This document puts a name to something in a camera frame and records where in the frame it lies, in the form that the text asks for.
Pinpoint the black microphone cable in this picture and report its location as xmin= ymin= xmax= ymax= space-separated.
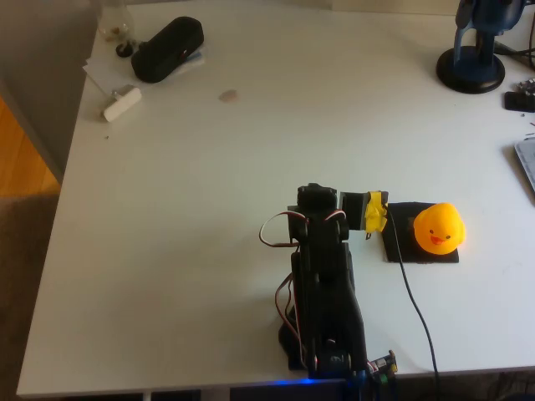
xmin=495 ymin=24 xmax=535 ymax=72

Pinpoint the small controller board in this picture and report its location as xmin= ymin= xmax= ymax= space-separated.
xmin=370 ymin=348 xmax=399 ymax=384

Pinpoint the grey laptop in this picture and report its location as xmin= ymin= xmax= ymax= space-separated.
xmin=512 ymin=137 xmax=535 ymax=193

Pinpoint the looped servo cable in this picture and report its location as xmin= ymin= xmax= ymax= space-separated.
xmin=257 ymin=211 xmax=311 ymax=249

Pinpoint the black camera with yellow tape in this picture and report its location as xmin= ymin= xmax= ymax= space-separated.
xmin=339 ymin=190 xmax=390 ymax=242

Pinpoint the small black device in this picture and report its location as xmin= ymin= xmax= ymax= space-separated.
xmin=503 ymin=90 xmax=535 ymax=114

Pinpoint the black foam square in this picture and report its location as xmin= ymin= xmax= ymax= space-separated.
xmin=383 ymin=201 xmax=460 ymax=265

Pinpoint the small black round cap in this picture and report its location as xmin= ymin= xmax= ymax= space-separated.
xmin=115 ymin=40 xmax=139 ymax=58

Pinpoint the black zip case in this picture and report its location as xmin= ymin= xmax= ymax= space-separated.
xmin=130 ymin=15 xmax=206 ymax=84

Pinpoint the long servo cable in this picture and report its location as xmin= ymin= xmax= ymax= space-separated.
xmin=273 ymin=250 xmax=304 ymax=368

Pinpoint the white paper stack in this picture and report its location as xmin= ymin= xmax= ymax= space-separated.
xmin=82 ymin=39 xmax=206 ymax=99

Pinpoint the yellow rubber duck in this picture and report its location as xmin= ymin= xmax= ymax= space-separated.
xmin=412 ymin=202 xmax=466 ymax=256

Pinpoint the dark camera cable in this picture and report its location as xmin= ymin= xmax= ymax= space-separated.
xmin=385 ymin=204 xmax=442 ymax=401

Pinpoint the clear glass bottle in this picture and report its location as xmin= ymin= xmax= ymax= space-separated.
xmin=96 ymin=0 xmax=135 ymax=43

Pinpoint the white power adapter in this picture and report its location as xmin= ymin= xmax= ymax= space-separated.
xmin=102 ymin=84 xmax=143 ymax=124

